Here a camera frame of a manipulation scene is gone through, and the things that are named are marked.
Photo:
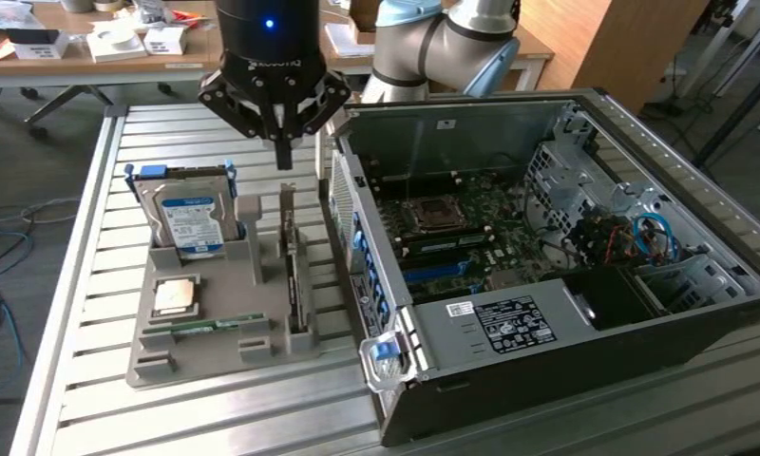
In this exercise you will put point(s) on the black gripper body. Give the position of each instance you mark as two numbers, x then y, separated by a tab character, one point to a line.
269	43

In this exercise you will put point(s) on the black graphics card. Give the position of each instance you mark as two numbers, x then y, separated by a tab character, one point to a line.
293	266

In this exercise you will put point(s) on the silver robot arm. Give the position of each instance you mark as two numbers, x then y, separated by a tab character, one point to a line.
412	47

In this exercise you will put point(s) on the white paper stack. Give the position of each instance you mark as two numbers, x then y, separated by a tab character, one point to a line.
345	43

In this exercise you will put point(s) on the orange item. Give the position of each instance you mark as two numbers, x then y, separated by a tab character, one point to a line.
186	18

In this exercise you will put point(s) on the brown cardboard box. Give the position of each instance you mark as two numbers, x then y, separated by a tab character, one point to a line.
361	16

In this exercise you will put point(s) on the small white box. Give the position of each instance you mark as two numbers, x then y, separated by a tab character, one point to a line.
163	43

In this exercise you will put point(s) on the clear packaging pile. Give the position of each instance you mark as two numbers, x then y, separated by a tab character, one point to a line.
147	9

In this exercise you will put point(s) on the flat white box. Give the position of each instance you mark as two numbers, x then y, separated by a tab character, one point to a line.
117	56

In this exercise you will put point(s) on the white tape roll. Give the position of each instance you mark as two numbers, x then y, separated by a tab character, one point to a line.
126	43

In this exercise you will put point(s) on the hard disk with blue caddy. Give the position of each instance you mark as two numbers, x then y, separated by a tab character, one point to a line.
189	218

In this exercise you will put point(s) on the light wooden desk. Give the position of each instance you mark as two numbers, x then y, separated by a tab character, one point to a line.
534	47
75	66

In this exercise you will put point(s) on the beige tape roll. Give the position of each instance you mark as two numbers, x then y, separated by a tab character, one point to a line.
107	5

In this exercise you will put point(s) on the metal CPU socket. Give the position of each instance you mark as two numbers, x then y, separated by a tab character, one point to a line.
432	214

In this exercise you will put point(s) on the grey cup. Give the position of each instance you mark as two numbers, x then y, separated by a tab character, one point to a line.
77	5

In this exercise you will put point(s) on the white box with black lid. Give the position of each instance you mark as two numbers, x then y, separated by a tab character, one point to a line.
37	50

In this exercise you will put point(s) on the RAM stick with white label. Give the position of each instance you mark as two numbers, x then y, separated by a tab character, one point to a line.
449	244

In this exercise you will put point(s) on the green motherboard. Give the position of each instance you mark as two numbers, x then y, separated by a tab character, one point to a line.
513	228

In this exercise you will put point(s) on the blue expansion slot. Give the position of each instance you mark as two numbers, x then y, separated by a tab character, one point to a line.
437	271

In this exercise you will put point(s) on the clear plastic bag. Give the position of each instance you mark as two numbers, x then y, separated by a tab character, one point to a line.
6	14

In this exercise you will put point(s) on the CPU chip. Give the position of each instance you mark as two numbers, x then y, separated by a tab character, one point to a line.
173	297

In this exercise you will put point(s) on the grey parts rack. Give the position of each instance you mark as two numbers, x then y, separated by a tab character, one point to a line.
227	304

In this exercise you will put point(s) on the wooden cabinet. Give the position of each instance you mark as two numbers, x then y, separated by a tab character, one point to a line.
608	47

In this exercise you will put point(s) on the green RAM stick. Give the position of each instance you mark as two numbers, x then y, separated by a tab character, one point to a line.
209	325

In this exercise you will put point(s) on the grey power supply unit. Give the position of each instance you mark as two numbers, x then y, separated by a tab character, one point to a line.
449	337

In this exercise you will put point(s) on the blue case release latch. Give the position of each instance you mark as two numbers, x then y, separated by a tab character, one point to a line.
381	354

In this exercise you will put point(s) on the white power socket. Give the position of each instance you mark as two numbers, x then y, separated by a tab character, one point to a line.
673	71

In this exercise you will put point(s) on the black metal leg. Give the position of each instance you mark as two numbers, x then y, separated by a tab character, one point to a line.
741	119

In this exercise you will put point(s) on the open black PC case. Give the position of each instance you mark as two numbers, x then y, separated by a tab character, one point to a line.
544	380

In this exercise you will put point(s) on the white desk frame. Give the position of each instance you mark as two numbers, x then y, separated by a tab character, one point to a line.
716	45

